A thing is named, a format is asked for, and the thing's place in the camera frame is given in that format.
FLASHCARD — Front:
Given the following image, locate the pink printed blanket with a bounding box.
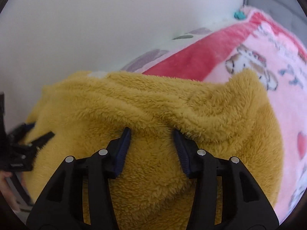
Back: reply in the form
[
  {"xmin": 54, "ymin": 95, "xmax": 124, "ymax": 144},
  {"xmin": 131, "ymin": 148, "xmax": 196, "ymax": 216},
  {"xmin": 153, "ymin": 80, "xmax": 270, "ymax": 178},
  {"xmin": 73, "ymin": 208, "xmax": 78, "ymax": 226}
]
[{"xmin": 141, "ymin": 5, "xmax": 307, "ymax": 221}]

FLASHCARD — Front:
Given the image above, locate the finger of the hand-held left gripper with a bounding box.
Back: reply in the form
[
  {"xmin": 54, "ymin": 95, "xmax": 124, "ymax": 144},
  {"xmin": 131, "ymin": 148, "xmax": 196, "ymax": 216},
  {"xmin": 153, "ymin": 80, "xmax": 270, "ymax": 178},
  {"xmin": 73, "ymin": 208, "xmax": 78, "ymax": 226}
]
[
  {"xmin": 8, "ymin": 122, "xmax": 36, "ymax": 140},
  {"xmin": 30, "ymin": 131, "xmax": 56, "ymax": 149}
]

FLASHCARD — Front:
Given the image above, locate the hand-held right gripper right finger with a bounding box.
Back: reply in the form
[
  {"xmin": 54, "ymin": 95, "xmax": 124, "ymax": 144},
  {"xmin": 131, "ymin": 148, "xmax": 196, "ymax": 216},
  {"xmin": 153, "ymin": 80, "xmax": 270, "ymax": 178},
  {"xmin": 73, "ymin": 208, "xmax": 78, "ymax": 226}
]
[{"xmin": 173, "ymin": 129, "xmax": 280, "ymax": 230}]

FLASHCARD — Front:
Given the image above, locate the person's left hand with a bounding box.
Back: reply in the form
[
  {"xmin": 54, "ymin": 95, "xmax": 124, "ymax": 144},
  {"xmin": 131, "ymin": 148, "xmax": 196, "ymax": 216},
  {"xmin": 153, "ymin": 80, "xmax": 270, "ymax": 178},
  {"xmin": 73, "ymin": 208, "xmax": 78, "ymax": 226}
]
[{"xmin": 0, "ymin": 171, "xmax": 22, "ymax": 213}]

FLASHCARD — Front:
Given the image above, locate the yellow fleece garment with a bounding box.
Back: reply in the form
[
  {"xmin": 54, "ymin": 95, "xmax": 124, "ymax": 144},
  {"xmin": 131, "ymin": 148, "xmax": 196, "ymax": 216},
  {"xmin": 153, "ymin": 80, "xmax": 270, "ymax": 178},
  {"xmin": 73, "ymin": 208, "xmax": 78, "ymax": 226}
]
[{"xmin": 23, "ymin": 68, "xmax": 285, "ymax": 230}]

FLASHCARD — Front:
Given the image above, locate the white leaf print bed sheet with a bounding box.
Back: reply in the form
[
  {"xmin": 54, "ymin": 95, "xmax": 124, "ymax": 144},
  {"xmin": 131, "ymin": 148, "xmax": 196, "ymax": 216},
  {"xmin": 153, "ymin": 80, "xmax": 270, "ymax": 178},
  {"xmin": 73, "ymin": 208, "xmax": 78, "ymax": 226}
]
[{"xmin": 120, "ymin": 26, "xmax": 214, "ymax": 73}]

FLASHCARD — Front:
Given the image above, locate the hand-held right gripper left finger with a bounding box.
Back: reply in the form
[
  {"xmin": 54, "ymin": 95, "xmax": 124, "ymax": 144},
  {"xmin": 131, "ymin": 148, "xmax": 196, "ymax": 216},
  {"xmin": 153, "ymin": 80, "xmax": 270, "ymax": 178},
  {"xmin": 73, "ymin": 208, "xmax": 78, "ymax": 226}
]
[{"xmin": 26, "ymin": 126, "xmax": 132, "ymax": 230}]

